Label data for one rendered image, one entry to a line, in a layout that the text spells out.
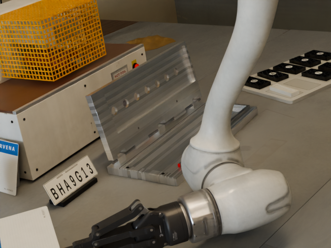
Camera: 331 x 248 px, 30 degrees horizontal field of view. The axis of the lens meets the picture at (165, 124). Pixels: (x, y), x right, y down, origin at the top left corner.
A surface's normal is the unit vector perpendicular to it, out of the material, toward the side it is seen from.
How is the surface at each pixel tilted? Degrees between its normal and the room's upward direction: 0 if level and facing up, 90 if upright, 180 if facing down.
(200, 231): 90
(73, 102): 90
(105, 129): 79
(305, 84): 0
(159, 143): 0
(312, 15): 90
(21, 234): 0
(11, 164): 69
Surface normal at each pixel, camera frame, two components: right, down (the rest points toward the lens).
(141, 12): 0.76, 0.15
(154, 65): 0.79, -0.07
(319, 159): -0.15, -0.91
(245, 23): -0.65, 0.40
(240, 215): 0.20, 0.26
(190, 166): -0.92, -0.07
